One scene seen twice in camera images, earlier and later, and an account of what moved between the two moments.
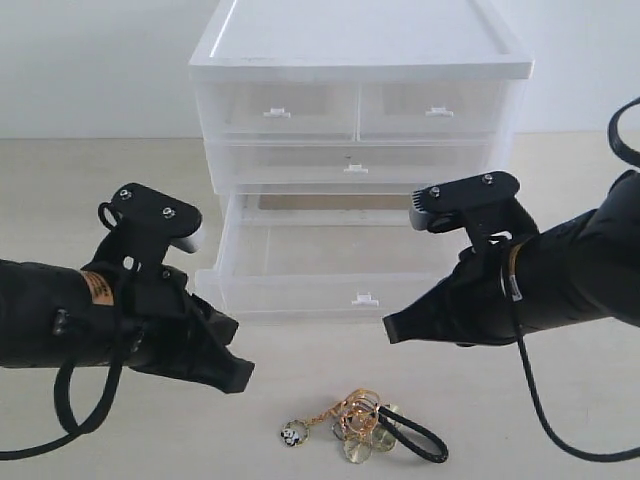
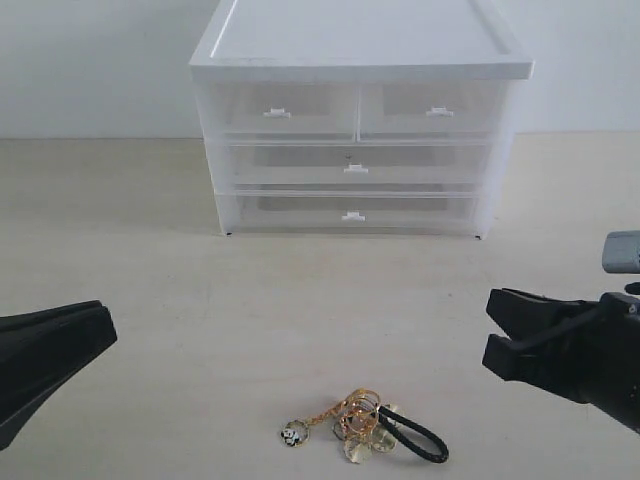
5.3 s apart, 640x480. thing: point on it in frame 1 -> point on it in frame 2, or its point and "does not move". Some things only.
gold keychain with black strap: [361, 422] does not move
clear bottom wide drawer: [304, 258] -> [354, 209]
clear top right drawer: [428, 110] does not move
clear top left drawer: [280, 111] does not move
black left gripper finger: [217, 329] -> [52, 324]
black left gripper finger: [212, 363] -> [30, 375]
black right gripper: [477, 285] -> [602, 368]
